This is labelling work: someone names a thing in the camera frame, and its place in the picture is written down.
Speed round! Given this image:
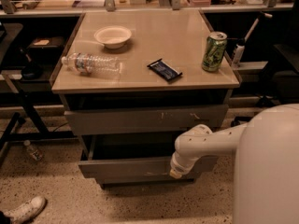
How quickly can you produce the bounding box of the grey drawer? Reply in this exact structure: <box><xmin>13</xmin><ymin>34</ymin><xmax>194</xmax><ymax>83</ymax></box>
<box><xmin>64</xmin><ymin>105</ymin><xmax>228</xmax><ymax>135</ymax></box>
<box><xmin>78</xmin><ymin>132</ymin><xmax>218</xmax><ymax>188</ymax></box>

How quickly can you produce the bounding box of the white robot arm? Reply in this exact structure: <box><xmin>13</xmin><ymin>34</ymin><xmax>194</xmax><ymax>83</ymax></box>
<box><xmin>170</xmin><ymin>104</ymin><xmax>299</xmax><ymax>224</ymax></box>

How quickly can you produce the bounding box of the grey top drawer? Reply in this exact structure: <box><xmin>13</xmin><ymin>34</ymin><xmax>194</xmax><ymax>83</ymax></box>
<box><xmin>64</xmin><ymin>105</ymin><xmax>228</xmax><ymax>135</ymax></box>

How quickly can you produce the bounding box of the grey drawer cabinet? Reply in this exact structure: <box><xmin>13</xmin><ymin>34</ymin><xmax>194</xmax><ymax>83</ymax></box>
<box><xmin>50</xmin><ymin>9</ymin><xmax>243</xmax><ymax>189</ymax></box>

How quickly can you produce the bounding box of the dark blue snack bar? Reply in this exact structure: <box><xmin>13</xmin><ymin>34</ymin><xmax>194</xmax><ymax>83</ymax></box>
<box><xmin>147</xmin><ymin>59</ymin><xmax>182</xmax><ymax>82</ymax></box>

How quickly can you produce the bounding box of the green soda can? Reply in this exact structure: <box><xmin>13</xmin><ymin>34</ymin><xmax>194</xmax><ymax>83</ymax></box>
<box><xmin>202</xmin><ymin>32</ymin><xmax>227</xmax><ymax>72</ymax></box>

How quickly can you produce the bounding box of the white handheld tool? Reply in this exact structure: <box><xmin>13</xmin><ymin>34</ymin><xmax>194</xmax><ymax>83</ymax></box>
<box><xmin>231</xmin><ymin>12</ymin><xmax>273</xmax><ymax>68</ymax></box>

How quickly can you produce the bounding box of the small bottle on floor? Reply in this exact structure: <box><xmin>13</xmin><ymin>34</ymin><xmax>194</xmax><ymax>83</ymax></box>
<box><xmin>23</xmin><ymin>140</ymin><xmax>43</xmax><ymax>161</ymax></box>

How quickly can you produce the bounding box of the clear plastic water bottle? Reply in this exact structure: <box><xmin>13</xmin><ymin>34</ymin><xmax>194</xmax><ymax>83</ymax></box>
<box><xmin>61</xmin><ymin>53</ymin><xmax>121</xmax><ymax>76</ymax></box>

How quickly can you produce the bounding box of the black office chair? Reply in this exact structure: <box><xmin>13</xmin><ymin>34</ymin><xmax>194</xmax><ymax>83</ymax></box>
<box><xmin>253</xmin><ymin>0</ymin><xmax>299</xmax><ymax>107</ymax></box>

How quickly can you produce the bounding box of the white paper bowl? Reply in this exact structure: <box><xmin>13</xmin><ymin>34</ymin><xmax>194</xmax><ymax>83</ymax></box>
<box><xmin>94</xmin><ymin>26</ymin><xmax>132</xmax><ymax>49</ymax></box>

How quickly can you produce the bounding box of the white sneaker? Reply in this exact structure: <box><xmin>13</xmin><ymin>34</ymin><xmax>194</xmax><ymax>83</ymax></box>
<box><xmin>0</xmin><ymin>196</ymin><xmax>47</xmax><ymax>224</ymax></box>

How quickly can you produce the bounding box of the black box under desk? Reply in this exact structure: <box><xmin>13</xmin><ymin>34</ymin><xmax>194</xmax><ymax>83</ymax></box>
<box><xmin>27</xmin><ymin>36</ymin><xmax>65</xmax><ymax>63</ymax></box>

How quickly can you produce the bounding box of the black round object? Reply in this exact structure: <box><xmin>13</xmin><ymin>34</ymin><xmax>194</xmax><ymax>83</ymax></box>
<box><xmin>20</xmin><ymin>48</ymin><xmax>43</xmax><ymax>80</ymax></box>

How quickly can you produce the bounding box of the black desk frame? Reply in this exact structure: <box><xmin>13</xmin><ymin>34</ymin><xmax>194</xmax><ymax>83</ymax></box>
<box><xmin>0</xmin><ymin>22</ymin><xmax>78</xmax><ymax>166</ymax></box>

